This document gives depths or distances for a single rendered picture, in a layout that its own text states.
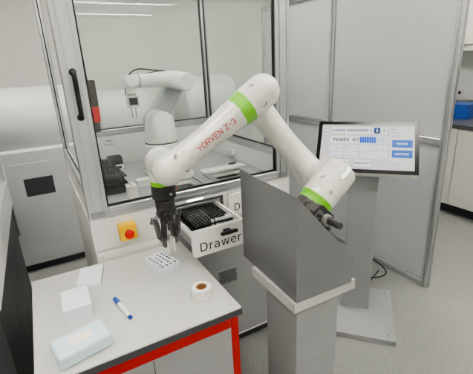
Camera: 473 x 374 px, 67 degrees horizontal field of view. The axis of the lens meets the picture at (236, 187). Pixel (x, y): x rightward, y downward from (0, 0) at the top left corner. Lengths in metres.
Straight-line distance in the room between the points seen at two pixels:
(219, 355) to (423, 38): 2.13
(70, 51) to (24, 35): 3.18
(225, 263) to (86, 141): 0.92
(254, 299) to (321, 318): 0.74
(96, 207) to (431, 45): 2.08
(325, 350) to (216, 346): 0.48
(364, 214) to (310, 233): 1.04
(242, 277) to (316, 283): 0.79
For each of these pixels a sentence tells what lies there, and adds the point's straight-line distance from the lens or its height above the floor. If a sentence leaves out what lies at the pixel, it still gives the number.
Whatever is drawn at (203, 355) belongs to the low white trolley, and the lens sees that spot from 1.33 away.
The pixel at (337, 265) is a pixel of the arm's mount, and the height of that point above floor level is 0.85.
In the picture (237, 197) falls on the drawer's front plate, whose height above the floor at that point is 0.91.
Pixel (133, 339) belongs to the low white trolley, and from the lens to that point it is 1.22.
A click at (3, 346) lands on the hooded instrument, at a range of 1.62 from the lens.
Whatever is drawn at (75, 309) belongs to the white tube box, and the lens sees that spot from 1.33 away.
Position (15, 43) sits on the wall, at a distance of 4.67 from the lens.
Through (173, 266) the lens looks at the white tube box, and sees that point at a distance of 1.48.
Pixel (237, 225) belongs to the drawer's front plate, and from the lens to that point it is 1.48.
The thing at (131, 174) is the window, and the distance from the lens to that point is 1.60.
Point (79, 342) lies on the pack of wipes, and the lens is 1.20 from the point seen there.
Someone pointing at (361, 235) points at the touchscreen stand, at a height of 0.55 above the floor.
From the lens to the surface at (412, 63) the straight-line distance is 2.66.
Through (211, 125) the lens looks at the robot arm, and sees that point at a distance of 1.22.
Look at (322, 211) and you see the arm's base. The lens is 1.25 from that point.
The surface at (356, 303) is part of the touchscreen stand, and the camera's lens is 2.50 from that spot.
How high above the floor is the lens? 1.53
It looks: 19 degrees down
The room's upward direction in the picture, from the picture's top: 3 degrees counter-clockwise
